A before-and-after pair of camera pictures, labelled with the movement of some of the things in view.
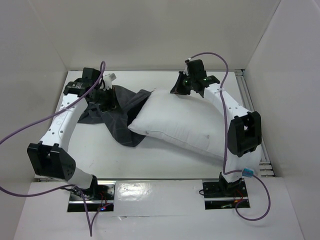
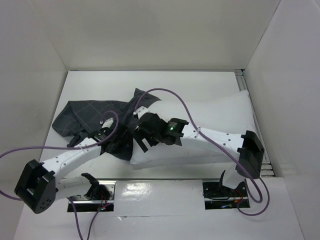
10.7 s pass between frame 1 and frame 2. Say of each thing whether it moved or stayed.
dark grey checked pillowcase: moved
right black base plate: stayed
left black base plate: stayed
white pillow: moved
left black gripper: moved
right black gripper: moved
